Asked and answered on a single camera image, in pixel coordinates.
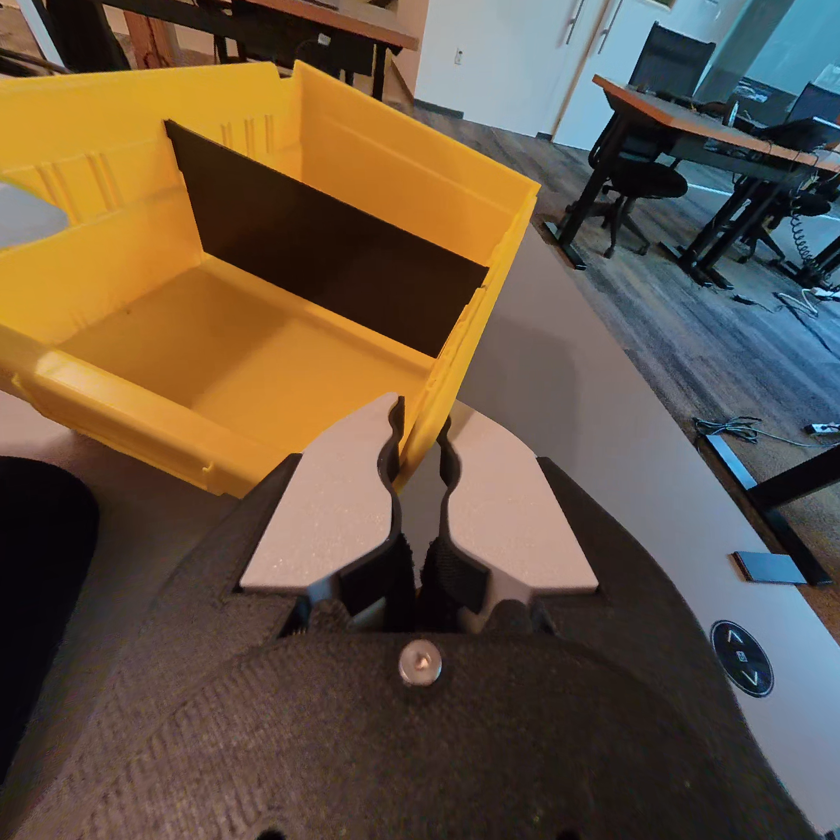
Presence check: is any black padded wrist rest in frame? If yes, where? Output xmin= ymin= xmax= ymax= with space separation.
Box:
xmin=0 ymin=456 xmax=101 ymax=782

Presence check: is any yellow plastic bin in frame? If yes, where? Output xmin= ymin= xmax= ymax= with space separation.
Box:
xmin=0 ymin=60 xmax=540 ymax=500

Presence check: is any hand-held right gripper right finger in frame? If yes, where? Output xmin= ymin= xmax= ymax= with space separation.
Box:
xmin=438 ymin=402 xmax=599 ymax=597

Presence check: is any wooden table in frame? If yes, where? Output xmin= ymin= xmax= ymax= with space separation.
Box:
xmin=98 ymin=0 xmax=421 ymax=101

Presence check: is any long office table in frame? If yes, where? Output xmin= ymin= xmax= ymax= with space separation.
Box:
xmin=592 ymin=74 xmax=840 ymax=291

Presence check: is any grey desk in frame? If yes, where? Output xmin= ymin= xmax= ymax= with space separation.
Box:
xmin=0 ymin=223 xmax=840 ymax=840

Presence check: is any black coiled cable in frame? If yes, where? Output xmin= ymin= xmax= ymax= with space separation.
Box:
xmin=787 ymin=192 xmax=829 ymax=281

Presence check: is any black bin divider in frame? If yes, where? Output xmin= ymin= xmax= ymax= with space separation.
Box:
xmin=164 ymin=119 xmax=492 ymax=358

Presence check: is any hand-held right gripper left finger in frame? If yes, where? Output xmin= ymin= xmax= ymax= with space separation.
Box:
xmin=239 ymin=392 xmax=408 ymax=595

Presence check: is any round black desk controller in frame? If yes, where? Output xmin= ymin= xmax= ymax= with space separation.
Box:
xmin=710 ymin=620 xmax=775 ymax=698

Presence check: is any black office chair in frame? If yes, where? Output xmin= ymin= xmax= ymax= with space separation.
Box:
xmin=587 ymin=21 xmax=718 ymax=258

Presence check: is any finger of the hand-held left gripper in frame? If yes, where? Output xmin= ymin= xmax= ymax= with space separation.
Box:
xmin=0 ymin=184 xmax=71 ymax=252

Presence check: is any grey floor cable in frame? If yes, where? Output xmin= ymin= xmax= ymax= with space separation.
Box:
xmin=694 ymin=415 xmax=840 ymax=450

